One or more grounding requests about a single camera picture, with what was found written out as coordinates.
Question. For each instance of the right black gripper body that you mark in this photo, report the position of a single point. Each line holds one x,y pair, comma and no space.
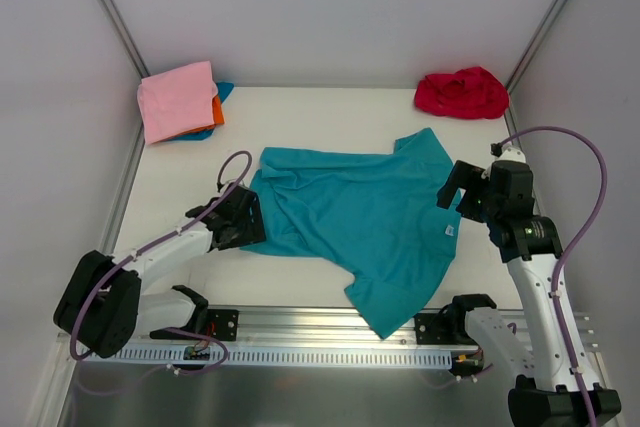
463,181

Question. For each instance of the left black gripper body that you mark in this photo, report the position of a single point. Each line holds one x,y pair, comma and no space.
248,222

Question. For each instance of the teal t shirt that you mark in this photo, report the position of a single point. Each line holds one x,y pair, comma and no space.
374,215
224,90

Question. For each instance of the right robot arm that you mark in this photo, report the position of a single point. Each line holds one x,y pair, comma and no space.
554,382

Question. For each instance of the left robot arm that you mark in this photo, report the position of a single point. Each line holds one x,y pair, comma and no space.
107,302

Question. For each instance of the crumpled red t shirt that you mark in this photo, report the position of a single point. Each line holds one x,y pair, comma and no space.
468,94

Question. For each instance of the folded orange t shirt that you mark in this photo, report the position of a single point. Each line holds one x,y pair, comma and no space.
205,132

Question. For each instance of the folded pink t shirt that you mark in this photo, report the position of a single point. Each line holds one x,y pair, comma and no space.
177,101

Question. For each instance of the folded teal t shirt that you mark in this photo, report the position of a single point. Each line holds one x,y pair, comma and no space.
224,90

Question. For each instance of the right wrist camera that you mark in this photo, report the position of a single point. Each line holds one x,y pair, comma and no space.
507,152

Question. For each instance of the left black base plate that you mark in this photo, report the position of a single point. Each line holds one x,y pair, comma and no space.
222,324

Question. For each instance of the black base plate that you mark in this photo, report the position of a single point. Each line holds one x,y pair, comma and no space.
222,324
439,329

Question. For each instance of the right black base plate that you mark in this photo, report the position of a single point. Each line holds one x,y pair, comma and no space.
439,329

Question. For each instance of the aluminium mounting rail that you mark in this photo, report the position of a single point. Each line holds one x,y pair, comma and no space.
329,327

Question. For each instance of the white slotted cable duct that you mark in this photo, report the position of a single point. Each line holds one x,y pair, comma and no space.
237,355

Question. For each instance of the right aluminium frame post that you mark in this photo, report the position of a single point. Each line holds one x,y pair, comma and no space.
536,42

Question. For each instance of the aluminium frame post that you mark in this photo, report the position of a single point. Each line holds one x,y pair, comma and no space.
536,42
124,35

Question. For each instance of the left aluminium frame post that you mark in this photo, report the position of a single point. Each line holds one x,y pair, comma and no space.
124,35

